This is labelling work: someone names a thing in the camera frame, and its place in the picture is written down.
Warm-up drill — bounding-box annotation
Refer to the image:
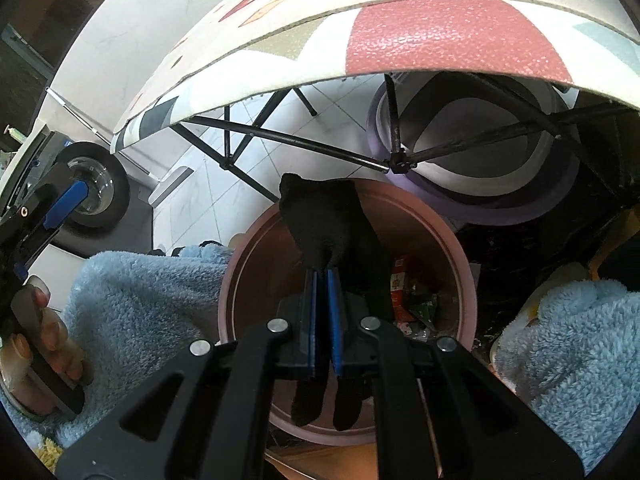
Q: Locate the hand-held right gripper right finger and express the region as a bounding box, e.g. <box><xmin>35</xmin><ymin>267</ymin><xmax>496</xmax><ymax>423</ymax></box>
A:
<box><xmin>326</xmin><ymin>269</ymin><xmax>584</xmax><ymax>480</ymax></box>

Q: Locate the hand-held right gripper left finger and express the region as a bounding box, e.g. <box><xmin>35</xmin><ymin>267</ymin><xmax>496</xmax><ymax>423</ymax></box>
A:
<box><xmin>54</xmin><ymin>269</ymin><xmax>322</xmax><ymax>480</ymax></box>

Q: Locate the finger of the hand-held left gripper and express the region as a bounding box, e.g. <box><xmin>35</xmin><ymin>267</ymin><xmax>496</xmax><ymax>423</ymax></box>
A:
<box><xmin>12</xmin><ymin>224</ymin><xmax>67</xmax><ymax>281</ymax></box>
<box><xmin>42</xmin><ymin>178</ymin><xmax>91</xmax><ymax>231</ymax></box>

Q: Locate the black glove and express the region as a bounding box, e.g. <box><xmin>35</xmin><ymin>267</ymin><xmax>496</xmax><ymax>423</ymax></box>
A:
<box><xmin>277</xmin><ymin>172</ymin><xmax>396</xmax><ymax>431</ymax></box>

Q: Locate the person's left hand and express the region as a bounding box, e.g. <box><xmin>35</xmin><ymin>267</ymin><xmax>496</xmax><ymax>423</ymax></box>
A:
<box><xmin>0</xmin><ymin>275</ymin><xmax>96</xmax><ymax>418</ymax></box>

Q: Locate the black wheel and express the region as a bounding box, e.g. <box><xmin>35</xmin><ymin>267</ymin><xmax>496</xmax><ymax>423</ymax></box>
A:
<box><xmin>52</xmin><ymin>141</ymin><xmax>132</xmax><ymax>236</ymax></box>

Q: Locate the red packet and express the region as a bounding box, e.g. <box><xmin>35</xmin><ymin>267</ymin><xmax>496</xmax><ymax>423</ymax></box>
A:
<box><xmin>390</xmin><ymin>255</ymin><xmax>413</xmax><ymax>323</ymax></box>

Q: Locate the green snack packet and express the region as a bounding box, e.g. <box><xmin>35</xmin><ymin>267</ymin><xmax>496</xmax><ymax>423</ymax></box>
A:
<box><xmin>407</xmin><ymin>290</ymin><xmax>441</xmax><ymax>321</ymax></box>

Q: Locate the person's left leg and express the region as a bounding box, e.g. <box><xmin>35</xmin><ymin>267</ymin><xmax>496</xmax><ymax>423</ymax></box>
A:
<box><xmin>55</xmin><ymin>242</ymin><xmax>236</xmax><ymax>448</ymax></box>

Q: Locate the person's leg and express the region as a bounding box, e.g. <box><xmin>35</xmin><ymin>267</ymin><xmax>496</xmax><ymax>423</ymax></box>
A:
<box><xmin>492</xmin><ymin>260</ymin><xmax>640</xmax><ymax>471</ymax></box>
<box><xmin>55</xmin><ymin>242</ymin><xmax>236</xmax><ymax>448</ymax></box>

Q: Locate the dark framed window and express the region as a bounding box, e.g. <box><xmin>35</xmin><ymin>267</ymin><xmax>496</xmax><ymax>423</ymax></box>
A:
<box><xmin>0</xmin><ymin>0</ymin><xmax>116</xmax><ymax>126</ymax></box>

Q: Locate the grey purple round basin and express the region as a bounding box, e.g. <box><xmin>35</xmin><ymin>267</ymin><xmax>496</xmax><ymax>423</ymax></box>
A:
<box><xmin>367</xmin><ymin>72</ymin><xmax>583</xmax><ymax>226</ymax></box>

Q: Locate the person's right leg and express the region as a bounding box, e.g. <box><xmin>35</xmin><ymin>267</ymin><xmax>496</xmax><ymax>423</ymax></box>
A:
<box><xmin>492</xmin><ymin>260</ymin><xmax>640</xmax><ymax>471</ymax></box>

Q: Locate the folding table with patterned mat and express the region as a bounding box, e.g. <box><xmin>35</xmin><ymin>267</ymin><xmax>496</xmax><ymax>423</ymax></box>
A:
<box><xmin>110</xmin><ymin>0</ymin><xmax>640</xmax><ymax>153</ymax></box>

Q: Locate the black folding table frame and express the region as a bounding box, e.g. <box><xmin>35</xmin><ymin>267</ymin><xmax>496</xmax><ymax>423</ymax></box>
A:
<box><xmin>172</xmin><ymin>72</ymin><xmax>640</xmax><ymax>196</ymax></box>

